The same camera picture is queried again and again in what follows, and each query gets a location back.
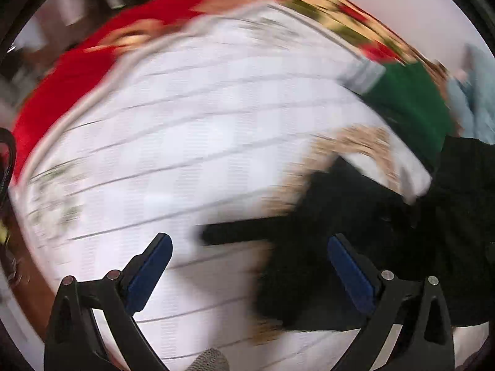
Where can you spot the white floral bed sheet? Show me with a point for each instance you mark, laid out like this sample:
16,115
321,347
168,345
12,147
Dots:
222,119

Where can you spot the green striped sweater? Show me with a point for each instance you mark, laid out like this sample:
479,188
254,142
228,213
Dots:
408,100

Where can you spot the black leather jacket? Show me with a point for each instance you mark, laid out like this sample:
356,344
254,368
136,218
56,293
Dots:
448,232

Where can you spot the light blue garment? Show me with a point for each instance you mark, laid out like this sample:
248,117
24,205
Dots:
470,95

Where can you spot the red floral fleece blanket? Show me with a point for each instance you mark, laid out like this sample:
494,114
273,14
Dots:
81,69

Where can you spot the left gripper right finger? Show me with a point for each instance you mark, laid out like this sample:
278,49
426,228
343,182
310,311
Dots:
425,341

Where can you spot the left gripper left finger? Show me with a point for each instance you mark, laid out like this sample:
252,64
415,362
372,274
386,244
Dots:
74,341

